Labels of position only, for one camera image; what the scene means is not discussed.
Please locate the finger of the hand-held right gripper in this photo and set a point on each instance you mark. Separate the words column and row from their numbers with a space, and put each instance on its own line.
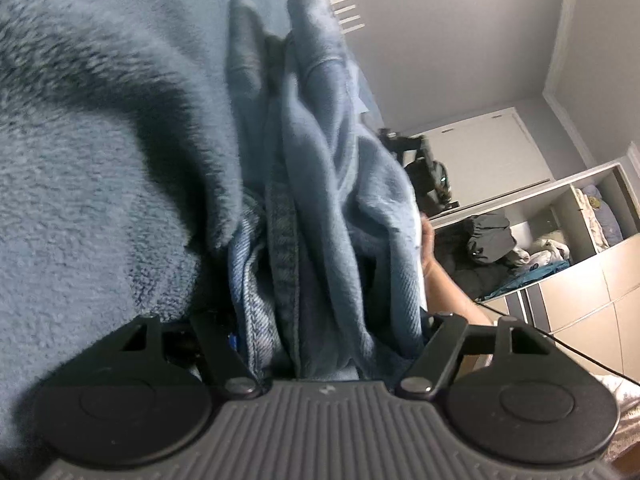
column 395, row 141

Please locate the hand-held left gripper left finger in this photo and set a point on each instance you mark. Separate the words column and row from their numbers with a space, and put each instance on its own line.
column 220, row 350

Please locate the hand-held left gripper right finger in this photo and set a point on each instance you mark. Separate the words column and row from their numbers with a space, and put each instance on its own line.
column 445, row 340

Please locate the light blue denim jeans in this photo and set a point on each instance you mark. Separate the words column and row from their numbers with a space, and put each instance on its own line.
column 320, row 170

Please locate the person's right forearm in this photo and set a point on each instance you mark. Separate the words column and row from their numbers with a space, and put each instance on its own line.
column 452, row 292

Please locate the white crumpled clothes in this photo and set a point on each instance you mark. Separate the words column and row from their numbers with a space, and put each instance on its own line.
column 547, row 251

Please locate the pile of folded light clothes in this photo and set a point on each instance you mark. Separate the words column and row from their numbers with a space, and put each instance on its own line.
column 597, row 215

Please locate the person's right hand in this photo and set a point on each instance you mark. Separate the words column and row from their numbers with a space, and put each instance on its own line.
column 427, row 245

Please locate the black garment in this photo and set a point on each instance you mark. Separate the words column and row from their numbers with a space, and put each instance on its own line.
column 490, row 237

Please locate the teal crumpled cloth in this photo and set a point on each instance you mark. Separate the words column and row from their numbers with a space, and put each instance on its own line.
column 530, row 275

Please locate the white wardrobe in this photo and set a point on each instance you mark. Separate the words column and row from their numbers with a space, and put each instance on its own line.
column 575, row 300

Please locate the white router with antennas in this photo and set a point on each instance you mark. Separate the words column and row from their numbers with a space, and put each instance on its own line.
column 347, row 10

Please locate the light patterned cloth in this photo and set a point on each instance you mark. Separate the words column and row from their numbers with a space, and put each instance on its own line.
column 627, row 410

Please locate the blue fleece blanket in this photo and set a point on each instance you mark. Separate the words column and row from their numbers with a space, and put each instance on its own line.
column 100, row 185

